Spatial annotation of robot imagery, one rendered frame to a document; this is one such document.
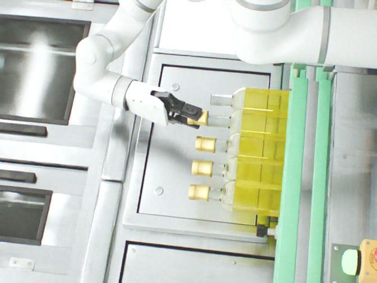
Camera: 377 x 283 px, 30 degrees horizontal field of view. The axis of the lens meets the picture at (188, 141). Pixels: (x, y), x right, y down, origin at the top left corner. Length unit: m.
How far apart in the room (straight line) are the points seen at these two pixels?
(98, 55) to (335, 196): 0.60
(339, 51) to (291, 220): 0.37
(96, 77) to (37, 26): 0.45
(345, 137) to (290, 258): 0.27
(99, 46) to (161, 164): 0.33
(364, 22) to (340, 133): 0.33
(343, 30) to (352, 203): 0.37
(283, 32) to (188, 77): 0.67
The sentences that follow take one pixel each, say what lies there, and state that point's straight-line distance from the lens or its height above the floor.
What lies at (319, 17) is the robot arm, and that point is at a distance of 1.16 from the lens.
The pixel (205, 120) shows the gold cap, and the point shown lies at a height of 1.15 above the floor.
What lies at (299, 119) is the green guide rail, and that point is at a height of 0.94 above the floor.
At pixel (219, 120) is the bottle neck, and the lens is 1.58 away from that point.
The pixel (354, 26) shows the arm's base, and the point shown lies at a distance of 1.16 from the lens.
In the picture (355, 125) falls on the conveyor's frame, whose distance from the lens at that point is 1.44.
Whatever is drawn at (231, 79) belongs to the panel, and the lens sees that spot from 1.79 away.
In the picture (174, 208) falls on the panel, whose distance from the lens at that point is 1.65.
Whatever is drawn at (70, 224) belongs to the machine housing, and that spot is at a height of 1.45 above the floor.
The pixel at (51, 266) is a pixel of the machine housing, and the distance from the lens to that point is 1.70.
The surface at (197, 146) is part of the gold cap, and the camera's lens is 1.56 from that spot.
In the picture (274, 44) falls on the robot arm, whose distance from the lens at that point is 1.16.
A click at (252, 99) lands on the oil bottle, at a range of 1.59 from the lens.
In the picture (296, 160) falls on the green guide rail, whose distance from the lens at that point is 1.41.
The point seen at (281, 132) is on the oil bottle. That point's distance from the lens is 1.55.
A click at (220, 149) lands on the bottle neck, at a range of 1.56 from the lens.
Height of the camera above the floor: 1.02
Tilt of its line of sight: 6 degrees up
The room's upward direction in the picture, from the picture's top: 84 degrees counter-clockwise
